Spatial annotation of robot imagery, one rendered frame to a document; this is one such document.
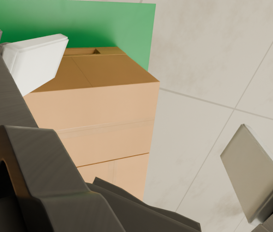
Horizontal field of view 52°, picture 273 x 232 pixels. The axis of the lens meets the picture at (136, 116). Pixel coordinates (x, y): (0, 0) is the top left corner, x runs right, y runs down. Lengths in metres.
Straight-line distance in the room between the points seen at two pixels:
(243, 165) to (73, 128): 1.07
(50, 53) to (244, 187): 0.13
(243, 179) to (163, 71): 1.78
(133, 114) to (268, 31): 1.47
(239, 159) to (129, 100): 1.07
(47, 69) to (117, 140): 1.16
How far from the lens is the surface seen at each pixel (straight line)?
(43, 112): 1.15
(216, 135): 2.57
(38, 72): 0.16
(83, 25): 1.64
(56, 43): 0.17
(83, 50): 1.65
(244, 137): 0.19
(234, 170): 0.18
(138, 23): 1.75
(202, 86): 2.19
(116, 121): 1.26
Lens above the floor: 1.55
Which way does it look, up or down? 51 degrees down
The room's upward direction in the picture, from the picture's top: 140 degrees clockwise
